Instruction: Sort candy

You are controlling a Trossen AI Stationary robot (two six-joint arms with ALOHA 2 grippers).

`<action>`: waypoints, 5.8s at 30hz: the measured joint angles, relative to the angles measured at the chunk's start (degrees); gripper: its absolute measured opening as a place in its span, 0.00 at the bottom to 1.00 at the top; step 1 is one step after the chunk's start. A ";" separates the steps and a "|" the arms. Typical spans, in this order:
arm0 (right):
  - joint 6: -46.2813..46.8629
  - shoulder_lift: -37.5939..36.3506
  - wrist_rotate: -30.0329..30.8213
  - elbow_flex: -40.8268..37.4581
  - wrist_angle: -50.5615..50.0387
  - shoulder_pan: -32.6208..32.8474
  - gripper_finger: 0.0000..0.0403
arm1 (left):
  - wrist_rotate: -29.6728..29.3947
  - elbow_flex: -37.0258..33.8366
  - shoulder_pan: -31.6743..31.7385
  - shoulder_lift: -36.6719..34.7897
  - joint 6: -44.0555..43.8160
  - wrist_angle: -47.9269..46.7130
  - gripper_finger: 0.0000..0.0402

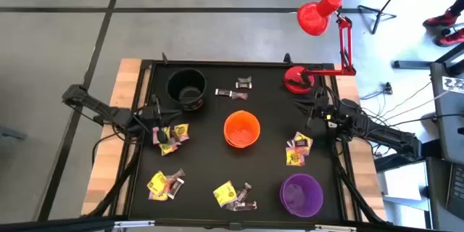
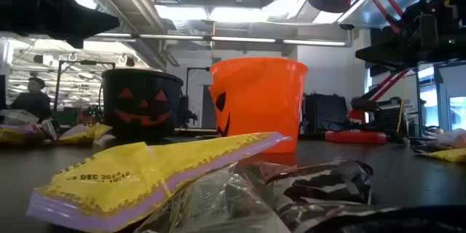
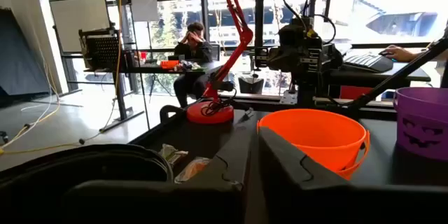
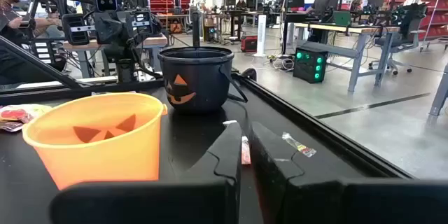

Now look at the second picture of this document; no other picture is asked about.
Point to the black perforated box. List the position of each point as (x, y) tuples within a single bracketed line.
[(387, 120)]

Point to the orange pumpkin face bucket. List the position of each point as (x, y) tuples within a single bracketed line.
[(262, 102)]

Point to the black machine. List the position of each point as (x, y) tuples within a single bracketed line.
[(187, 113)]

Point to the black pumpkin face bucket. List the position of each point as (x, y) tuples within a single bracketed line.
[(167, 91)]

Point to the silver candy bar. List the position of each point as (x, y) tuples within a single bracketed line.
[(448, 139), (16, 116), (50, 129)]

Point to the person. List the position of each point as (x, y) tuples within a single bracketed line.
[(32, 103)]

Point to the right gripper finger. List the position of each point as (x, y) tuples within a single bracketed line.
[(393, 56)]

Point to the black metal frame stand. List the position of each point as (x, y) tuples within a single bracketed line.
[(57, 87), (186, 80)]

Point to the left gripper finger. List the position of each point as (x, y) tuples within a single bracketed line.
[(80, 20)]

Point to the silver ventilation duct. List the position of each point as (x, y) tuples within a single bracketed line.
[(145, 56)]

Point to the black equipment box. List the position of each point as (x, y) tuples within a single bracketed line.
[(325, 111)]

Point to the long hanging light bar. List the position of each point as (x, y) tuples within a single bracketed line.
[(240, 39)]

